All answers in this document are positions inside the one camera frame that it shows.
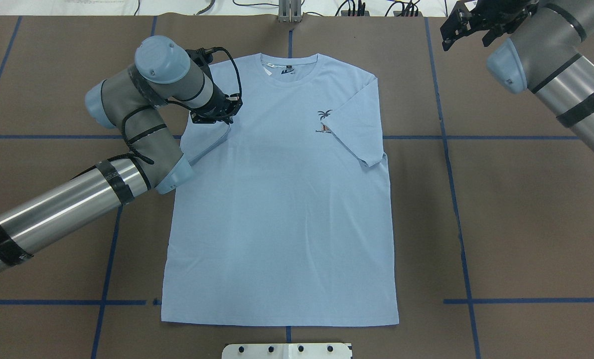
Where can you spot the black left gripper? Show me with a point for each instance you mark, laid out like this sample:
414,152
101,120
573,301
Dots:
219,103

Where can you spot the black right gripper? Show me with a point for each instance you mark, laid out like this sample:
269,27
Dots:
507,18

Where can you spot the light blue t-shirt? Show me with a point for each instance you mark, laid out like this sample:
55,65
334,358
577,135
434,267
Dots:
287,220

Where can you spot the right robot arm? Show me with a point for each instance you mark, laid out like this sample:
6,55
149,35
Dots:
540,53

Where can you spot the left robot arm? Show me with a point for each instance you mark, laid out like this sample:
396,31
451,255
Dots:
162,73

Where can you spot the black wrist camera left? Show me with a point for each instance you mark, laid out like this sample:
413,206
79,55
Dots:
203,57

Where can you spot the aluminium frame post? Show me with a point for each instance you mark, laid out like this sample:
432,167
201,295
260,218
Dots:
290,11

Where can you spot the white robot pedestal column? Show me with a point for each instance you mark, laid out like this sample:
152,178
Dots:
288,351

